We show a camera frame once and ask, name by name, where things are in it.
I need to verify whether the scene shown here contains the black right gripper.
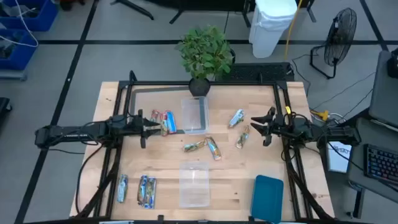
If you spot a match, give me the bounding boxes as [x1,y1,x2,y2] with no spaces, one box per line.
[250,107,293,147]

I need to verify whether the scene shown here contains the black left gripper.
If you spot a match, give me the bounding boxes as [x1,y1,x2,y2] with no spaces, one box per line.
[126,108,161,149]

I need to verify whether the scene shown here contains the red and blue granola bar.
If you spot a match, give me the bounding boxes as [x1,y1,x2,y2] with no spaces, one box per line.
[165,110,178,135]

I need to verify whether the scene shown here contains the blue oatmeal raisin granola bar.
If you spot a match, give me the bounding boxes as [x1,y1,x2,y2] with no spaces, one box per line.
[137,174,149,207]
[144,176,157,210]
[116,174,129,203]

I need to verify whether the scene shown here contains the teal plastic bin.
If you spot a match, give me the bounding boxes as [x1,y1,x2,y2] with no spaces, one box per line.
[251,174,285,224]

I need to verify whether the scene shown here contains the clear plastic bin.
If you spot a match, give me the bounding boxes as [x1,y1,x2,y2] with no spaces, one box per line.
[181,96,210,135]
[179,161,210,208]

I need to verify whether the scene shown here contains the black perforated floor mat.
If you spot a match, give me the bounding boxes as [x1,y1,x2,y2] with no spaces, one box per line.
[216,62,295,83]

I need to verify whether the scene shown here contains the yellow plug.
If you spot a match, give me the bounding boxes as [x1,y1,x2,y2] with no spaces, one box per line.
[310,109,330,122]

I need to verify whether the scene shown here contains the black plant pot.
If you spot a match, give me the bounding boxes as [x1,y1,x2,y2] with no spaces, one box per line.
[188,77,211,97]

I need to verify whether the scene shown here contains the white paper sign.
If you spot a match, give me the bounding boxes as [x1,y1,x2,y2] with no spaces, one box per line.
[326,141,353,174]

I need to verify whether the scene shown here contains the green leafy plant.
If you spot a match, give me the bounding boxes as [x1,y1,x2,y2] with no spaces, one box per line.
[175,25,234,80]

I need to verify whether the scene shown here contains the white trash bin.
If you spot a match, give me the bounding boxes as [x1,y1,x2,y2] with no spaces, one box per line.
[248,0,298,59]

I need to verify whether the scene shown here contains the dark grey desk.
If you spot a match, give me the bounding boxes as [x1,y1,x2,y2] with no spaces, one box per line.
[347,117,398,203]

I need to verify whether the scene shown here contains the black floor fan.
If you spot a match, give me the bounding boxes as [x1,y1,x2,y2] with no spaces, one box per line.
[310,7,358,80]

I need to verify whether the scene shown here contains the black stand legs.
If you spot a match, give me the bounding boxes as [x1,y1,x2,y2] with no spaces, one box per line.
[110,0,155,21]

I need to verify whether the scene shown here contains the black keyboard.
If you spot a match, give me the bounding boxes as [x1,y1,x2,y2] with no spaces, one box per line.
[363,144,398,187]

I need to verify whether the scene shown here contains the light grey desk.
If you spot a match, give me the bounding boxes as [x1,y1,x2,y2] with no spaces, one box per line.
[369,49,398,128]

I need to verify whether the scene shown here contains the grey cart platform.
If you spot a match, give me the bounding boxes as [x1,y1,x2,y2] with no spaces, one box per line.
[0,68,27,82]

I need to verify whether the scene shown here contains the blue storage bin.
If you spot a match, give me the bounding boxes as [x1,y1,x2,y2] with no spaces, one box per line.
[0,0,59,32]
[0,28,39,71]

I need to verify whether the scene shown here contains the black aluminium frame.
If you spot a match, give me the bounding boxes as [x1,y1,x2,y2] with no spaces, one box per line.
[71,70,336,224]

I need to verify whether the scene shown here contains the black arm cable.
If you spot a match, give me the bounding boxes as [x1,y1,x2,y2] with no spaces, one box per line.
[75,142,106,215]

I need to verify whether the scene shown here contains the yellow hanging cable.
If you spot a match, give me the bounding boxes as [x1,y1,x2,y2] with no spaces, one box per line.
[284,0,303,62]

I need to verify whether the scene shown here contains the white cable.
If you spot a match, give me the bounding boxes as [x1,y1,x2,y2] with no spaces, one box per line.
[0,0,39,49]

